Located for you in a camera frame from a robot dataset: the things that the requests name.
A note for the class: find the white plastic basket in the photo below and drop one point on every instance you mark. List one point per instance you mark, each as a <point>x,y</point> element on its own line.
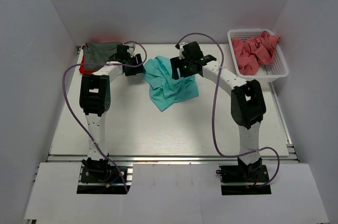
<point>271,73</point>

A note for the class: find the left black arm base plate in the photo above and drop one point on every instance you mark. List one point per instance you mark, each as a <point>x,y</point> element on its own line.
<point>102,178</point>

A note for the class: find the folded grey t shirt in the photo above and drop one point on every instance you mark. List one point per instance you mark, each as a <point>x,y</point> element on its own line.
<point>97,53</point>

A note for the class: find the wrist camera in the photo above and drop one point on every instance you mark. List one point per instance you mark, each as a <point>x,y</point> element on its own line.
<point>180,46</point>
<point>131,48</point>

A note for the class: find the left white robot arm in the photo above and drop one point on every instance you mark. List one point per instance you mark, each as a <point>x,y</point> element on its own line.
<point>95,100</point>

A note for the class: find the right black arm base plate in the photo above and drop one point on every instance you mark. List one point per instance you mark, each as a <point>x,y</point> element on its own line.
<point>233,181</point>

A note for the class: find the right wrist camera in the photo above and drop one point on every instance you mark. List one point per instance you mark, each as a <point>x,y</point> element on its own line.
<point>180,46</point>

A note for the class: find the teal t shirt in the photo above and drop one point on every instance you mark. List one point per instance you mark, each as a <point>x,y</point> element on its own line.
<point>164,91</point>

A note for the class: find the crumpled pink t shirt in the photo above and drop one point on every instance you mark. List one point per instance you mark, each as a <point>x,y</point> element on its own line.
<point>255,52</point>

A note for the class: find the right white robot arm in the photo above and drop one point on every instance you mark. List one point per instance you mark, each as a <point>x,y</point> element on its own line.
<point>247,108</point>

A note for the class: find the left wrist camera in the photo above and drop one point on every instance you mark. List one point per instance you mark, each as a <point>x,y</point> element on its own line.
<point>131,48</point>

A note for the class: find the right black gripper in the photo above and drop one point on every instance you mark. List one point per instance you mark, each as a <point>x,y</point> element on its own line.
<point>176,63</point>

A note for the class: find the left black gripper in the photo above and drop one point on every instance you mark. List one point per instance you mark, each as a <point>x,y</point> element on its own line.
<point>137,70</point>

